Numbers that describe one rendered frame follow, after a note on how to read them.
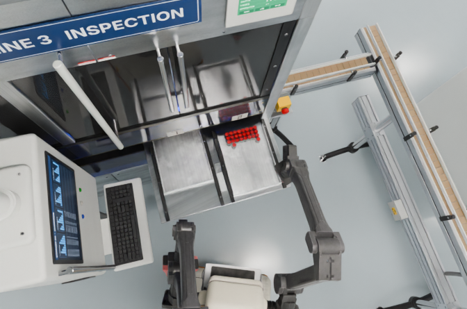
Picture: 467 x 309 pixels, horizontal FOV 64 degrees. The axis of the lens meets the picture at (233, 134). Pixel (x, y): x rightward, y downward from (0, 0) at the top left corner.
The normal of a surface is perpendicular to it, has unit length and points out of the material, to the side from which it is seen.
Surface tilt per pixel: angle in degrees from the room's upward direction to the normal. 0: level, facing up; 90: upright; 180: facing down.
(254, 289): 42
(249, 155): 0
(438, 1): 0
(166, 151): 0
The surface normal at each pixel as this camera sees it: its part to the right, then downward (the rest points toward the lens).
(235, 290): 0.12, -0.87
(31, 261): 0.07, -0.32
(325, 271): 0.20, -0.10
